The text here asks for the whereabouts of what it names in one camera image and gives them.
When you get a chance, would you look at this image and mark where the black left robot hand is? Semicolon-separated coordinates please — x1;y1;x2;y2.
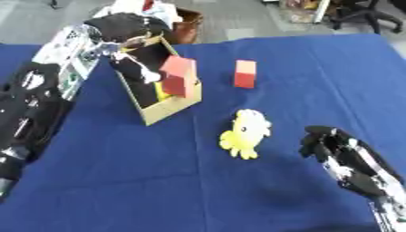
82;12;177;85

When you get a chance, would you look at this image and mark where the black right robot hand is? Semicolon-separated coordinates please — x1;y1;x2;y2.
298;124;406;198

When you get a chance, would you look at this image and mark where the large red block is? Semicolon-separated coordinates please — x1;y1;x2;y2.
157;54;200;99

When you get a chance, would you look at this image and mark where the tan cardboard box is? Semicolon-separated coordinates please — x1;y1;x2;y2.
112;35;205;127

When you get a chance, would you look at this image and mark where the white bag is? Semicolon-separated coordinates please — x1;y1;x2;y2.
92;0;184;29

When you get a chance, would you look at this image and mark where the brown bag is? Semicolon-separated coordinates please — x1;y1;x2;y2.
169;6;207;45

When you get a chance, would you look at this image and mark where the yellow block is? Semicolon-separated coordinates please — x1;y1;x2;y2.
152;81;175;102

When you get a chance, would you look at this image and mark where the yellow soft toy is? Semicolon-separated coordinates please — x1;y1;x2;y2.
217;108;275;160

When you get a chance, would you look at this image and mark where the small red block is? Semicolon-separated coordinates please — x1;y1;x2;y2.
233;59;259;90

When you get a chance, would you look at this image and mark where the black office chair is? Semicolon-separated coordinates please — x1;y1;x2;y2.
328;0;406;34

